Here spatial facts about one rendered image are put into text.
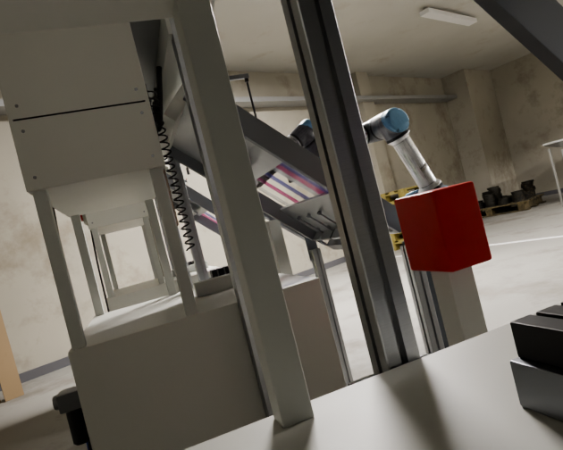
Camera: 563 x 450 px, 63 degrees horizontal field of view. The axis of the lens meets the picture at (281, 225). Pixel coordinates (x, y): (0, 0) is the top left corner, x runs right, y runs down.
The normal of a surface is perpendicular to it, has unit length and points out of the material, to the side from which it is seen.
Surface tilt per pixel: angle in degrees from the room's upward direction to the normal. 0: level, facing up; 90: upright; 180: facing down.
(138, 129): 90
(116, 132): 90
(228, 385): 90
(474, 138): 90
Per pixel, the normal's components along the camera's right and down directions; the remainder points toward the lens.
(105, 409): 0.30, -0.07
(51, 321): 0.63, -0.15
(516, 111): -0.73, 0.19
